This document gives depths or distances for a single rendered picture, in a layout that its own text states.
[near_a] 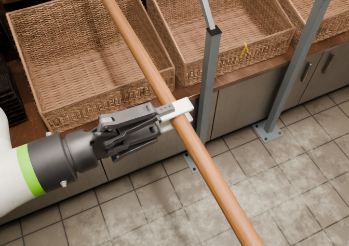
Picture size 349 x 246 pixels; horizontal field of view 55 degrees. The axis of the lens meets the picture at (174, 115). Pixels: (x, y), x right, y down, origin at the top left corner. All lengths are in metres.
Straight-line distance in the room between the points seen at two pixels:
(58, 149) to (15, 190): 0.09
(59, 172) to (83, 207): 1.31
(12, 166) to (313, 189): 1.68
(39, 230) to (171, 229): 0.67
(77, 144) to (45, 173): 0.07
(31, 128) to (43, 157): 0.90
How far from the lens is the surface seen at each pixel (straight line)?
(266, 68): 1.63
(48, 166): 0.58
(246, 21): 1.84
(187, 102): 0.63
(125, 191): 1.88
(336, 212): 2.01
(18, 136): 1.48
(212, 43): 1.20
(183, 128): 0.61
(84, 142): 0.58
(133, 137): 0.63
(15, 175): 0.59
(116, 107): 1.40
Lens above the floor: 1.72
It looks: 55 degrees down
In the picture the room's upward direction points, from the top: straight up
